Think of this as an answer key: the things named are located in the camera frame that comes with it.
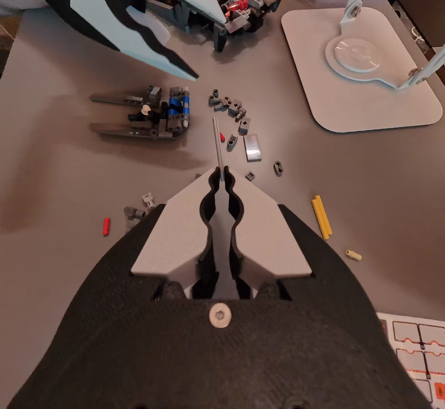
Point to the dark grey lego panel piece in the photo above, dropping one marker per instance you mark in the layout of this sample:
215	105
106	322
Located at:
134	214

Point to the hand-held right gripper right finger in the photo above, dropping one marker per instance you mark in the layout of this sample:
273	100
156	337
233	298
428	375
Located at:
267	242

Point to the long red lego pin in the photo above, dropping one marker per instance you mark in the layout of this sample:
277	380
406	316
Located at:
106	226

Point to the dark grey oval lego piece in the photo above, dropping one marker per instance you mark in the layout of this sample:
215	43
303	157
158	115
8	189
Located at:
278	168

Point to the dark grey flat lego tile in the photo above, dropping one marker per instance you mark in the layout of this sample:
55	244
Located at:
252	148

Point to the tan lego pin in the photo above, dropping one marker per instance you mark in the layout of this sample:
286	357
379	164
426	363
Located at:
353	255

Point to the long grey lego axle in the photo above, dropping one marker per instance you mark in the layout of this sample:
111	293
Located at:
218	148

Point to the cluster of dark grey pieces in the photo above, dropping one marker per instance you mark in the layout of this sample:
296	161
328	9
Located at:
235	104

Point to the light grey lego connector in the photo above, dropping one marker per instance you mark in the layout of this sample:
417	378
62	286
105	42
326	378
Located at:
148	200

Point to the grey blue lego wing assembly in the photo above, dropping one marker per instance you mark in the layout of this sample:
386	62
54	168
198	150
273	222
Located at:
167	116

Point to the large black grey lego model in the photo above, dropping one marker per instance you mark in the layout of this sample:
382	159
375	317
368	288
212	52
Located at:
243	8

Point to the lego sticker sheet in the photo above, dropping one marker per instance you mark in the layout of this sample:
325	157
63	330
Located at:
427	353

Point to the white metal stand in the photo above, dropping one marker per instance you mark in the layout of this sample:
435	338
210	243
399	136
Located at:
365	102

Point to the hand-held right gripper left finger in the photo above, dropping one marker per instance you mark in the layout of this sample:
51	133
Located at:
173	238

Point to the grey lego pin connector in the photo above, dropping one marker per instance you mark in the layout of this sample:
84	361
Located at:
232	142

